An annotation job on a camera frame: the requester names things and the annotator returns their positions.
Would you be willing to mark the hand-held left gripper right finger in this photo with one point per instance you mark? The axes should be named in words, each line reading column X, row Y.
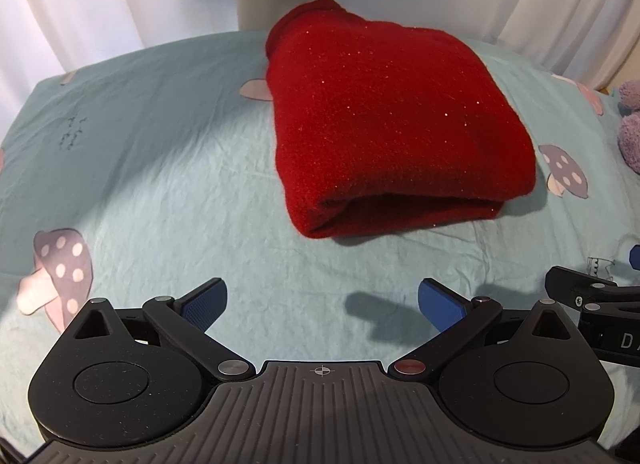
column 441, row 304

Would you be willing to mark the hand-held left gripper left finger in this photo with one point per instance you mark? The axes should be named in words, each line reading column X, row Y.
column 204, row 305

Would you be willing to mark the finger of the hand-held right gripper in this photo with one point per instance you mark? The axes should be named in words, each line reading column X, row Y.
column 635, row 256
column 580, row 286

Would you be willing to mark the red knit sweater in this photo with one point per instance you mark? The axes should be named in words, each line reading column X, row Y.
column 395, row 119

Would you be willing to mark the purple plush toy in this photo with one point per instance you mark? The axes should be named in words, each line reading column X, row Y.
column 631, row 134

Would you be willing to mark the teal mushroom print bed sheet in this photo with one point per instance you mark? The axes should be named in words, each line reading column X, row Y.
column 165, row 179

